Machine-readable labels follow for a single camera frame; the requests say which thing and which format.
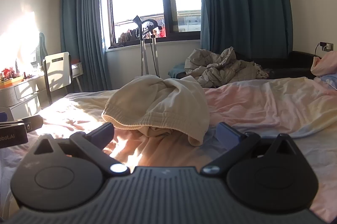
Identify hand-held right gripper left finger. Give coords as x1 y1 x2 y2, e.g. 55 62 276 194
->
34 123 130 177

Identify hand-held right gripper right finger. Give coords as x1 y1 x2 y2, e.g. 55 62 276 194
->
201 122 298 176

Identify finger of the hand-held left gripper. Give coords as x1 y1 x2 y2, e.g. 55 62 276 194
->
22 115 44 133

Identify cream pants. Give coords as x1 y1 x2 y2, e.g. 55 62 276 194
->
101 75 210 147

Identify white desk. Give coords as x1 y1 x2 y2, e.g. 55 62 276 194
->
0 62 83 115

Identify pastel bed duvet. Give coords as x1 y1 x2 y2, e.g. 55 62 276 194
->
0 77 337 224

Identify red flower tray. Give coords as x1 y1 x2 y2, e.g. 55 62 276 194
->
0 68 25 89

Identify white chair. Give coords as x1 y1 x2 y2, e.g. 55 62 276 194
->
42 52 73 105

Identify grey quilted jacket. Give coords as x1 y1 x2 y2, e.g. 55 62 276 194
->
184 46 269 88

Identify white patterned cloth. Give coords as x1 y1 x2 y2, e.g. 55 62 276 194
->
253 62 269 80

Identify teal cloth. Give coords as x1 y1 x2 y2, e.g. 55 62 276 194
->
168 62 187 78

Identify black sofa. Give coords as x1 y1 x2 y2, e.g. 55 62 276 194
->
168 50 320 80

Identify teal curtain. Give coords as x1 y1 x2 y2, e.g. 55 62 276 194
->
196 0 294 56
60 0 112 91

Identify blue floral pillow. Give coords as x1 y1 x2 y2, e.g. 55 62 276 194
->
314 74 337 90

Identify pink pillow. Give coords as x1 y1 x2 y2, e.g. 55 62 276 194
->
311 50 337 80

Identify wall socket with charger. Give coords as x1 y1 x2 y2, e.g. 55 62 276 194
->
314 42 333 53

